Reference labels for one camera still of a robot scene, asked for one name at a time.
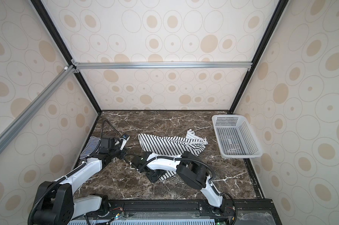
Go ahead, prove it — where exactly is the blue white striped tank top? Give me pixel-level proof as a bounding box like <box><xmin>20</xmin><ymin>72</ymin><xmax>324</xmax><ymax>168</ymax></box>
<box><xmin>79</xmin><ymin>136</ymin><xmax>100</xmax><ymax>160</ymax></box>

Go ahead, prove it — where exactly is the black white striped tank top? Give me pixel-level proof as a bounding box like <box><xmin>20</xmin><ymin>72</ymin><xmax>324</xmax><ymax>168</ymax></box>
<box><xmin>138</xmin><ymin>129</ymin><xmax>209</xmax><ymax>181</ymax></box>

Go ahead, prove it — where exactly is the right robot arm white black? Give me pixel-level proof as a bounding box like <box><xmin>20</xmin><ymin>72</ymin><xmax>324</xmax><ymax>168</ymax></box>
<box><xmin>129</xmin><ymin>151</ymin><xmax>226</xmax><ymax>214</ymax></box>

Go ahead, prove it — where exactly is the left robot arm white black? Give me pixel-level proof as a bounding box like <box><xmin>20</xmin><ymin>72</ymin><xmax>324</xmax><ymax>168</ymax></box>
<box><xmin>28</xmin><ymin>134</ymin><xmax>130</xmax><ymax>225</ymax></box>

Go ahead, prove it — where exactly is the white plastic laundry basket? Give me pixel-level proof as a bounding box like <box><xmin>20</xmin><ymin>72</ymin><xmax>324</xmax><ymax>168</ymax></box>
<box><xmin>212</xmin><ymin>114</ymin><xmax>263</xmax><ymax>159</ymax></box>

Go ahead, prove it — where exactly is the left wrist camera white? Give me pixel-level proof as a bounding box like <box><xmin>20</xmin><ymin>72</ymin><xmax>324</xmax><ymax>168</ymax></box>
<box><xmin>120</xmin><ymin>134</ymin><xmax>130</xmax><ymax>151</ymax></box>

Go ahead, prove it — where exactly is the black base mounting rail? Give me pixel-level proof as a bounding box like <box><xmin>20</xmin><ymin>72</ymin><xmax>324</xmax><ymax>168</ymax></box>
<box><xmin>70</xmin><ymin>199</ymin><xmax>282</xmax><ymax>225</ymax></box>

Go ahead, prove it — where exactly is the horizontal aluminium back rail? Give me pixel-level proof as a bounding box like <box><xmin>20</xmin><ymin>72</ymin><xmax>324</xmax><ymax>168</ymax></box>
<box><xmin>74</xmin><ymin>61</ymin><xmax>252</xmax><ymax>69</ymax></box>

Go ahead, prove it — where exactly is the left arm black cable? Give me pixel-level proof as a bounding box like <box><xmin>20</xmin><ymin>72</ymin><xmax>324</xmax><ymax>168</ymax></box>
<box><xmin>27</xmin><ymin>119</ymin><xmax>122</xmax><ymax>225</ymax></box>

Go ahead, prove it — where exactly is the diagonal aluminium left rail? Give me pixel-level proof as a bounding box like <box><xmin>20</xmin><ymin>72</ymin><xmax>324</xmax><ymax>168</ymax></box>
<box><xmin>0</xmin><ymin>65</ymin><xmax>74</xmax><ymax>154</ymax></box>

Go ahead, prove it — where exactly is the left black corner post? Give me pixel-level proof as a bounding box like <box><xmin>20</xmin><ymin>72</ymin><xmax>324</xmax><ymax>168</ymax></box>
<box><xmin>30</xmin><ymin>0</ymin><xmax>102</xmax><ymax>114</ymax></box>

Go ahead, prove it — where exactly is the black corner post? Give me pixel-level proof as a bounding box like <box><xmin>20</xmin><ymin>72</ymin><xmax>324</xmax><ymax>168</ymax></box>
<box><xmin>227</xmin><ymin>0</ymin><xmax>289</xmax><ymax>114</ymax></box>
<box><xmin>30</xmin><ymin>0</ymin><xmax>102</xmax><ymax>114</ymax></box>

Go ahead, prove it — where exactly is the right black corner post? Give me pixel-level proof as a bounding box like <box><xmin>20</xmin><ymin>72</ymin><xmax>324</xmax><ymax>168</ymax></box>
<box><xmin>227</xmin><ymin>0</ymin><xmax>289</xmax><ymax>114</ymax></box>

